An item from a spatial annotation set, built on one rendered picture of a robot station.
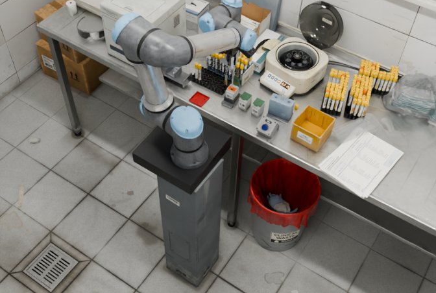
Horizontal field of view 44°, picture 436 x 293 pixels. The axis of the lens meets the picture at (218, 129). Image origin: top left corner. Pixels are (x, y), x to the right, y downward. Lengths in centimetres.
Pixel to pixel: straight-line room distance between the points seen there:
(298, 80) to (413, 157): 58
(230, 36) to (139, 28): 35
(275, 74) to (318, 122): 31
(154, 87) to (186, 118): 17
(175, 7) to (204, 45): 74
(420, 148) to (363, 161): 27
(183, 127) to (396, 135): 97
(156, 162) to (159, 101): 29
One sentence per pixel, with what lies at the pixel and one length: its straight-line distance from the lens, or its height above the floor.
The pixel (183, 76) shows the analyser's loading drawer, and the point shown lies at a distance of 250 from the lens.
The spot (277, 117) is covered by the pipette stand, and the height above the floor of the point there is 89.
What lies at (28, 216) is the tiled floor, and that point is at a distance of 325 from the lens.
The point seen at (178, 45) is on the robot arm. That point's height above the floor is 155.
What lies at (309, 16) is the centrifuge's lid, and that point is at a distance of 263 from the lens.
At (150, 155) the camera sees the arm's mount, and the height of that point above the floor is 94.
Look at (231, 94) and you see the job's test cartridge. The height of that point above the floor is 94.
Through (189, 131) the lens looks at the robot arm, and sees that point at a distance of 196.
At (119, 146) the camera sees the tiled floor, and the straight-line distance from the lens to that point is 343.
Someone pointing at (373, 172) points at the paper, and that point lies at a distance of 228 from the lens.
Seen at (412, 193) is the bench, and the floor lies 88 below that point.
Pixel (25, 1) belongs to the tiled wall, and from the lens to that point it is 373.
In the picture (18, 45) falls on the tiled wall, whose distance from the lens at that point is 382.
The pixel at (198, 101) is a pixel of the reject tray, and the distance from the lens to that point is 244.
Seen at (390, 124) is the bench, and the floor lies 88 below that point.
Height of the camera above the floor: 265
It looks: 50 degrees down
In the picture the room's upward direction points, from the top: 2 degrees clockwise
